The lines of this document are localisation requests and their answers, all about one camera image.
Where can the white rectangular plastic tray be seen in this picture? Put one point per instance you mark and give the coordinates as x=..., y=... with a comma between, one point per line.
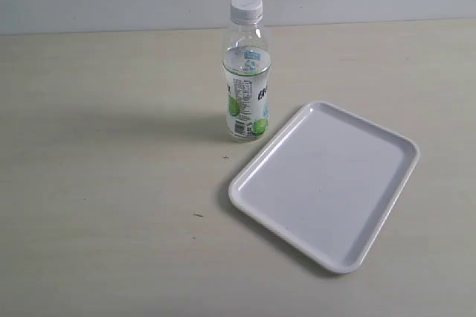
x=326, y=183

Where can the white bottle cap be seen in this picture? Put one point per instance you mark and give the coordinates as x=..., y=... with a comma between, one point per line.
x=246, y=12

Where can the clear plastic drink bottle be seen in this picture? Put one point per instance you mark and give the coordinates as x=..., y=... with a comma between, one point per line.
x=247, y=65

